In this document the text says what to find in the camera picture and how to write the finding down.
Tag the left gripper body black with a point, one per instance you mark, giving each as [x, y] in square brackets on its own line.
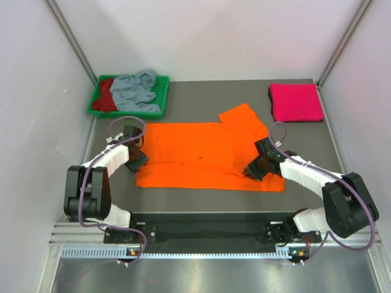
[136, 162]

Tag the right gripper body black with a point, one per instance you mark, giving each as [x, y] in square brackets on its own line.
[258, 168]

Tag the orange t shirt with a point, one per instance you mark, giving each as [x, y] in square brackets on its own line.
[210, 155]

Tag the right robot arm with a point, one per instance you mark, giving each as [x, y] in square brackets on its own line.
[347, 204]

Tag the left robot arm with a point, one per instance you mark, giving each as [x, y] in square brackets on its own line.
[87, 191]

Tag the folded pink t shirt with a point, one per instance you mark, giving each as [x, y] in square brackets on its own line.
[296, 102]

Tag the dark red t shirt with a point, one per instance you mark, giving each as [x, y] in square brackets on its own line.
[104, 102]

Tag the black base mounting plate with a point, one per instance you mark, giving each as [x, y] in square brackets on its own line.
[264, 228]

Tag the grey-blue t shirt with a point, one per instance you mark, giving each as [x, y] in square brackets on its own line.
[133, 93]

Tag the green plastic bin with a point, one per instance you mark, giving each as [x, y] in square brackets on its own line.
[160, 88]

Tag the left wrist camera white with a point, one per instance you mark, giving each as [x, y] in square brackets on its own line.
[114, 140]

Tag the slotted cable duct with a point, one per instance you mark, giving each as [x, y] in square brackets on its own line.
[130, 253]

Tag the aluminium front rail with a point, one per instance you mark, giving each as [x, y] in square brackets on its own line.
[74, 234]

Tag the aluminium corner post left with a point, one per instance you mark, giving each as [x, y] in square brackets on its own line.
[62, 23]

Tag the aluminium corner post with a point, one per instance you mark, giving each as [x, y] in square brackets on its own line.
[353, 25]
[62, 23]

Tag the aluminium corner post right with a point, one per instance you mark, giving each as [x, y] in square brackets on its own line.
[353, 25]

